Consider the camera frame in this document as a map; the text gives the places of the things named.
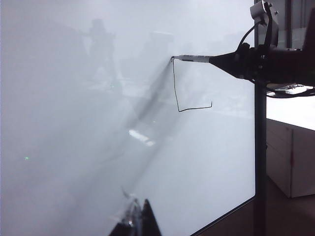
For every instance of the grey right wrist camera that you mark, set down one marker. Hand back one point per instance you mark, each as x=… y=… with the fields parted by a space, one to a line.
x=258 y=12

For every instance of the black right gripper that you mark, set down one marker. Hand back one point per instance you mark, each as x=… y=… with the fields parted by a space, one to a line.
x=275 y=66

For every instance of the black whiteboard stand post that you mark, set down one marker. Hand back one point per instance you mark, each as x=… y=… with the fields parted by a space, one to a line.
x=260 y=147

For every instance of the white cabinet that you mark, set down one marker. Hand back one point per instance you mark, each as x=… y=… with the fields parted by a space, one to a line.
x=302 y=159

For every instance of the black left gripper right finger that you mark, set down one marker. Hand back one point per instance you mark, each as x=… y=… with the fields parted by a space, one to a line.
x=149 y=221

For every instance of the white marker pen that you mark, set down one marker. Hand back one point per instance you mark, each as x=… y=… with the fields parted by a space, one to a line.
x=194 y=58

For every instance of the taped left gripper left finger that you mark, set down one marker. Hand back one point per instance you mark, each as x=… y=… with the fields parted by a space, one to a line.
x=130 y=221

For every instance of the white whiteboard with black frame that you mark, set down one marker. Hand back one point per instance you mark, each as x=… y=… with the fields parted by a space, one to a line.
x=73 y=98

